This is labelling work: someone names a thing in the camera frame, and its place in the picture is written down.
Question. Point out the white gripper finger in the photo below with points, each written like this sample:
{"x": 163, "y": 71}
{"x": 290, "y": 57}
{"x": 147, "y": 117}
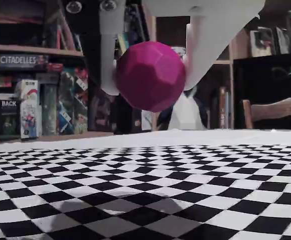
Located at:
{"x": 205, "y": 50}

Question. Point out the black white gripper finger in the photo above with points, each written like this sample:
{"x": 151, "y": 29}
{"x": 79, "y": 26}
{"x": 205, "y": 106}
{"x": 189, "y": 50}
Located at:
{"x": 109, "y": 50}

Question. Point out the pink faceted ball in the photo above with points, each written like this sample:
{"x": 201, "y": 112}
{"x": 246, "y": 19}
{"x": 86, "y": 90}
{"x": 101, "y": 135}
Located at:
{"x": 150, "y": 75}

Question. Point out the small red box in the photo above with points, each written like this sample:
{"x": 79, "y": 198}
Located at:
{"x": 55, "y": 67}

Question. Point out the blue green game box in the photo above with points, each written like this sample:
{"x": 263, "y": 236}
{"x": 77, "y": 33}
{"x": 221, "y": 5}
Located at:
{"x": 66, "y": 107}

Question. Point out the dark green game box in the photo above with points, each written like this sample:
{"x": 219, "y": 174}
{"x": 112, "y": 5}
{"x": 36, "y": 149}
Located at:
{"x": 48, "y": 110}

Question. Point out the Citadelles game box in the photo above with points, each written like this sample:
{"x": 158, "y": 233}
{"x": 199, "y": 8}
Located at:
{"x": 17, "y": 60}

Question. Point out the white Mario game box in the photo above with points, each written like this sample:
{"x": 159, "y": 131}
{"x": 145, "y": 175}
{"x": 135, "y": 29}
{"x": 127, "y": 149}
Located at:
{"x": 30, "y": 112}

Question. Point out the black Back game box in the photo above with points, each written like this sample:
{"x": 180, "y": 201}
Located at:
{"x": 8, "y": 117}

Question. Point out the upright shelf books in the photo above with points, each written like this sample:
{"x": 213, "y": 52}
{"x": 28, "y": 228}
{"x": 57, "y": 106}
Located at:
{"x": 65, "y": 35}

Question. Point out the red spine books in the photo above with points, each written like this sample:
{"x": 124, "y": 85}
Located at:
{"x": 224, "y": 107}

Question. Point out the black cabinet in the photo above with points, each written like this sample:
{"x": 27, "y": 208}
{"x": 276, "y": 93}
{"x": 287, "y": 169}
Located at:
{"x": 260, "y": 80}

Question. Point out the upright illustrated books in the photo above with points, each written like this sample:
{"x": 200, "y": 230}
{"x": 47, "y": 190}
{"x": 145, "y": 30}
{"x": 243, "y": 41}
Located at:
{"x": 268, "y": 42}

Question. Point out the wooden bookshelf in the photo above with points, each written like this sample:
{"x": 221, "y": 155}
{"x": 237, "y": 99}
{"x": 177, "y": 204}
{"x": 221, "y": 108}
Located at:
{"x": 35, "y": 50}

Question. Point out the brown wooden chair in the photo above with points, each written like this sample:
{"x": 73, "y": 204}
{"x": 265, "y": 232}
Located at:
{"x": 278, "y": 107}

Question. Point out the black white checkerboard mat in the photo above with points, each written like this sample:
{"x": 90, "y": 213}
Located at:
{"x": 160, "y": 187}

